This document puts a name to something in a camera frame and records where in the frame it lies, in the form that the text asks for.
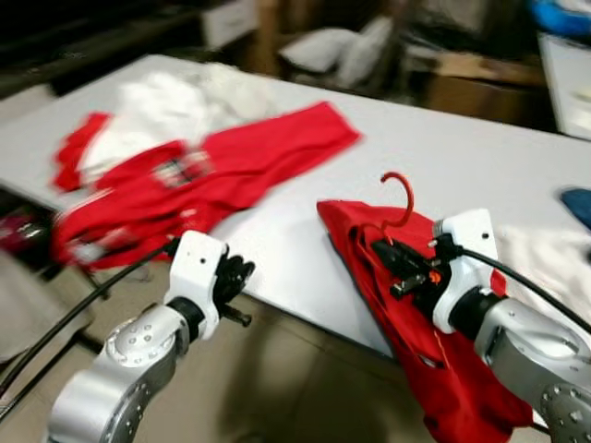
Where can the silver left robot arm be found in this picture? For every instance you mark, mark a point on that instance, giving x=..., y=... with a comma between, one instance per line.
x=120, y=369

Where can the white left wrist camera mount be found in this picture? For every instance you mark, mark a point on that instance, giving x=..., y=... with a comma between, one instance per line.
x=194, y=277

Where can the grey pillow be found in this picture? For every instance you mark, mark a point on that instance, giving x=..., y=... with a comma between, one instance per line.
x=314, y=51
x=369, y=51

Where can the brown cardboard box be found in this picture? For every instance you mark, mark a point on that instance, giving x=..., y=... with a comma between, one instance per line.
x=480, y=88

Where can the white t-shirt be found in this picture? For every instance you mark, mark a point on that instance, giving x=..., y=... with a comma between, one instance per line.
x=545, y=268

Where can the white crumpled garment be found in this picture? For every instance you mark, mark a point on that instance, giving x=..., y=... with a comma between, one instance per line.
x=175, y=106

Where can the red plastic clothes hanger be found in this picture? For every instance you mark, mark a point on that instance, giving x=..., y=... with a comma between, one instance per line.
x=409, y=198

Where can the white office table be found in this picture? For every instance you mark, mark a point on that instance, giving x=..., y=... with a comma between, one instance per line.
x=568, y=83

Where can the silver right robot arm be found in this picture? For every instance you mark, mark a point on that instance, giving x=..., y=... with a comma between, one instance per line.
x=536, y=360

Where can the blue denim jacket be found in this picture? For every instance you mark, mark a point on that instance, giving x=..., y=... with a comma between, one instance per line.
x=577, y=205

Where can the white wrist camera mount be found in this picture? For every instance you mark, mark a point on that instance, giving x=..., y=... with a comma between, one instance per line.
x=194, y=277
x=466, y=240

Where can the plain red garment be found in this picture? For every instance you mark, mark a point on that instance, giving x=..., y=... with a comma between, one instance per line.
x=74, y=148

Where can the red printed t-shirt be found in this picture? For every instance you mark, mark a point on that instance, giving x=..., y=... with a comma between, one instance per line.
x=434, y=369

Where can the bright blue bag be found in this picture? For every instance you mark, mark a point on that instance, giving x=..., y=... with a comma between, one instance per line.
x=563, y=17

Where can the red garment with plaid trim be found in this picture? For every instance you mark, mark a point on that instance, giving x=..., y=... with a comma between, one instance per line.
x=249, y=157

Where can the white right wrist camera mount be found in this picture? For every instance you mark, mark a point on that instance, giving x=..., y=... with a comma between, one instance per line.
x=466, y=240

